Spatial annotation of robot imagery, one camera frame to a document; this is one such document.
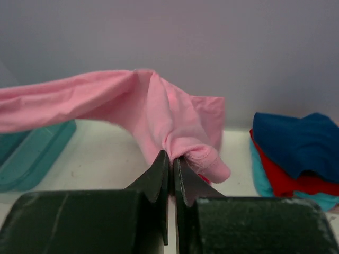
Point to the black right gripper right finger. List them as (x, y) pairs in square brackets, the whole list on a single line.
[(188, 187)]

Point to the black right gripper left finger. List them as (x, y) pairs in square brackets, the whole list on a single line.
[(154, 184)]

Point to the pink t-shirt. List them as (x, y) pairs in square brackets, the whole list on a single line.
[(159, 115)]

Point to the light blue folded t-shirt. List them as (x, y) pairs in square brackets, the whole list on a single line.
[(263, 187)]

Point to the red folded t-shirt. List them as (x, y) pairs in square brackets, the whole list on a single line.
[(284, 185)]

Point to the dark blue folded t-shirt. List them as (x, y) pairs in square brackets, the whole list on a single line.
[(297, 145)]

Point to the teal plastic bin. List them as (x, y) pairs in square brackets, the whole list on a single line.
[(27, 156)]

